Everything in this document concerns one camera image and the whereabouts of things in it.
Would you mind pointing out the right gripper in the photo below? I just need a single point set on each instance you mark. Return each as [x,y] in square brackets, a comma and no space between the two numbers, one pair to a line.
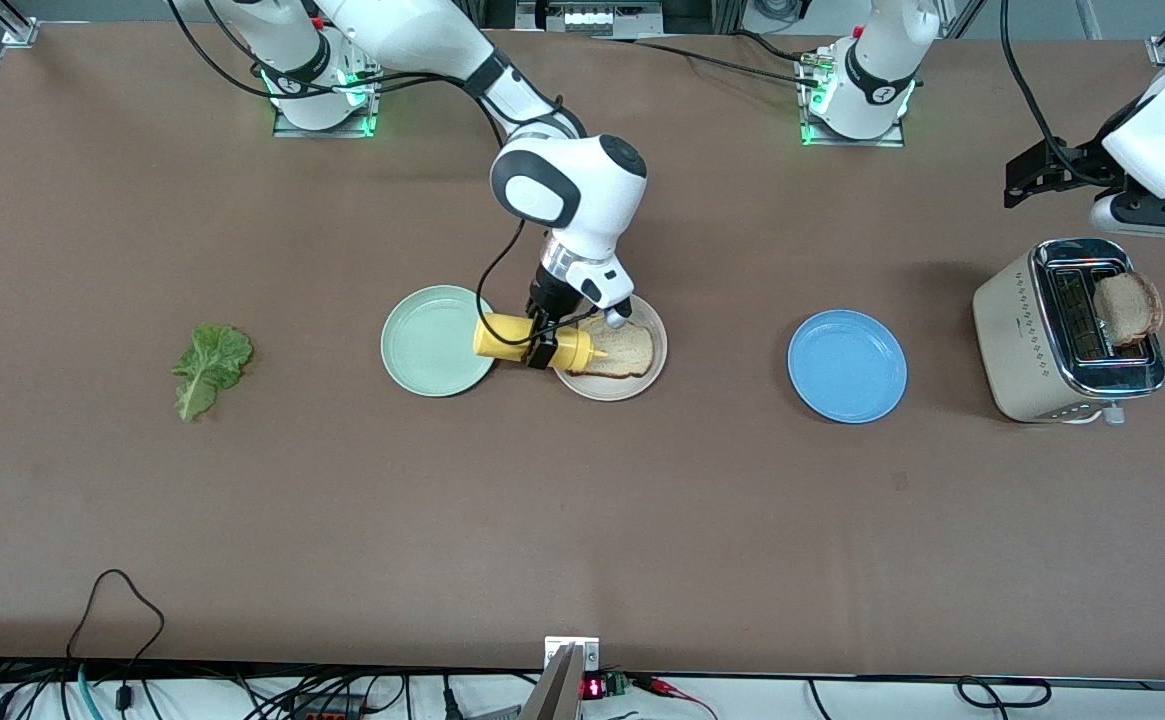
[548,295]

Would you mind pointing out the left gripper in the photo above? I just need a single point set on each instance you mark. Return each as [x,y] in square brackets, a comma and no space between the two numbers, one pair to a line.
[1074,162]

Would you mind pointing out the yellow mustard squeeze bottle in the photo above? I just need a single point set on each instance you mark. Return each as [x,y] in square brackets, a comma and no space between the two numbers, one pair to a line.
[497,338]

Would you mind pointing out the bread slice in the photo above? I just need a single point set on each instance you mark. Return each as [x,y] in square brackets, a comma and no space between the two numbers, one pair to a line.
[1127,305]
[627,350]

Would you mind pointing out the green lettuce leaf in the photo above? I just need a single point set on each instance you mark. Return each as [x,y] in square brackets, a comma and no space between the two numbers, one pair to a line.
[207,365]

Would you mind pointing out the beige plate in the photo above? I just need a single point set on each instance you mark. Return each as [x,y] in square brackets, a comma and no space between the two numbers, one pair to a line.
[607,390]

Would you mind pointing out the mint green plate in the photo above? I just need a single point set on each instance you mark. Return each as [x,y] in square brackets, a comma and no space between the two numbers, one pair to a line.
[432,340]

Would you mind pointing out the blue plate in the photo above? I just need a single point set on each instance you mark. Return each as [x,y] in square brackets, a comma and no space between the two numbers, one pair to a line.
[847,365]

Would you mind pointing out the beige chrome toaster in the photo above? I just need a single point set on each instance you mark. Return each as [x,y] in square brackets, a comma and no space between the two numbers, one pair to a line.
[1017,340]

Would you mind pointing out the red digit display board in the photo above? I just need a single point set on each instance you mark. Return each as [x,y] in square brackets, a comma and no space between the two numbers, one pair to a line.
[594,688]

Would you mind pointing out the red clip leads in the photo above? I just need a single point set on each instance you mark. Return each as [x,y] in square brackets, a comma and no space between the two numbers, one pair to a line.
[657,685]

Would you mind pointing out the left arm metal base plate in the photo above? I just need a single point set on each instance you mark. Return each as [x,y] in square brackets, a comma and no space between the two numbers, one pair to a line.
[852,142]

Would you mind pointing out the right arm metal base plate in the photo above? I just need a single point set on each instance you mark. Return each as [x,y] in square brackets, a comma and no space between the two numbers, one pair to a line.
[322,132]

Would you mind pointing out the silver camera mount bracket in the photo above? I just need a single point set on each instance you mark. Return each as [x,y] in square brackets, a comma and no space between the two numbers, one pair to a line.
[587,652]

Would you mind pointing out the aluminium frame with lights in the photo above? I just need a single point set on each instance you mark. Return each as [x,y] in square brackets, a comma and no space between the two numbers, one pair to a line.
[587,18]

